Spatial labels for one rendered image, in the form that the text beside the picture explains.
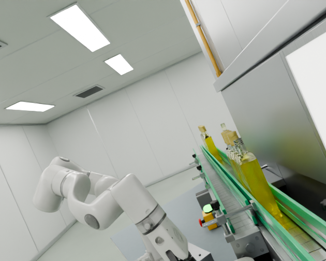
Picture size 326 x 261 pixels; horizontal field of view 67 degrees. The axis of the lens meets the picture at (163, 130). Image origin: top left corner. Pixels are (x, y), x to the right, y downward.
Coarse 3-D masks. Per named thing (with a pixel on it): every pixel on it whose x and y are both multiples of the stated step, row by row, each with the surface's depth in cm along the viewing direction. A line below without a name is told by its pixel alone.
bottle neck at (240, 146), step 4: (236, 140) 79; (240, 140) 79; (236, 144) 79; (240, 144) 79; (244, 144) 80; (236, 148) 80; (240, 148) 79; (244, 148) 79; (240, 152) 79; (244, 152) 79
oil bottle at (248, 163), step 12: (240, 156) 79; (252, 156) 77; (240, 168) 80; (252, 168) 77; (252, 180) 78; (264, 180) 77; (252, 192) 78; (264, 192) 77; (264, 204) 78; (276, 204) 78
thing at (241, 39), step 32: (192, 0) 120; (224, 0) 82; (256, 0) 62; (288, 0) 46; (320, 0) 38; (224, 32) 96; (256, 32) 69; (288, 32) 50; (224, 64) 115; (256, 64) 79; (224, 96) 144; (288, 192) 104; (320, 192) 74
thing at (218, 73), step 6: (186, 0) 126; (192, 12) 126; (192, 18) 127; (198, 24) 126; (198, 30) 127; (204, 36) 126; (204, 42) 126; (210, 54) 126; (216, 66) 126; (216, 72) 127
